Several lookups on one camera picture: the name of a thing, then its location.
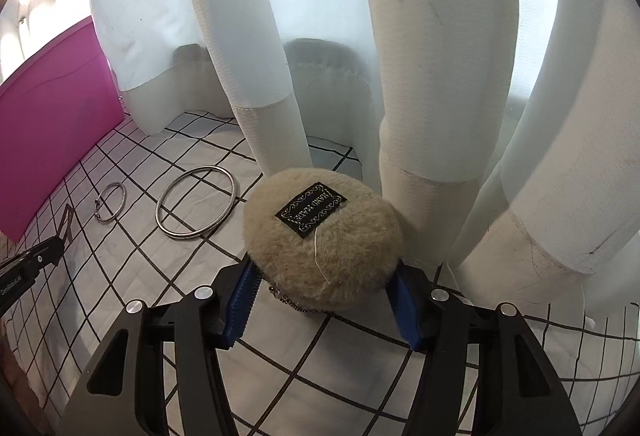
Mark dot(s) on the white curtain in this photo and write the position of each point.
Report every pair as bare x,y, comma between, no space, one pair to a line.
425,41

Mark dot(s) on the white black-checked tablecloth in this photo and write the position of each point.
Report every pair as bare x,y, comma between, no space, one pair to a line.
150,266

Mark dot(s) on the black hair clip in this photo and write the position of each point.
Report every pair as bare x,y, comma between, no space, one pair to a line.
65,221

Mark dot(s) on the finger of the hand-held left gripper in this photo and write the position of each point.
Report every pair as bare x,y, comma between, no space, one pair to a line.
37,257

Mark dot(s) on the large silver bangle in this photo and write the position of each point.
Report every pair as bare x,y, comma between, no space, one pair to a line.
157,212

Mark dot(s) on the pink plastic bin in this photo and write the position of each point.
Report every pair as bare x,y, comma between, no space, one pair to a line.
50,116

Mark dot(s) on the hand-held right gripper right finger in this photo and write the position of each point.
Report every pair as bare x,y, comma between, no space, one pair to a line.
406,311

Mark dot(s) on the beige fluffy pouch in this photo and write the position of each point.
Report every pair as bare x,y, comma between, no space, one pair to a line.
325,241

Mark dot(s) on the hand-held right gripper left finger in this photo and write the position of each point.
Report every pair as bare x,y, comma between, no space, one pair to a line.
240,306

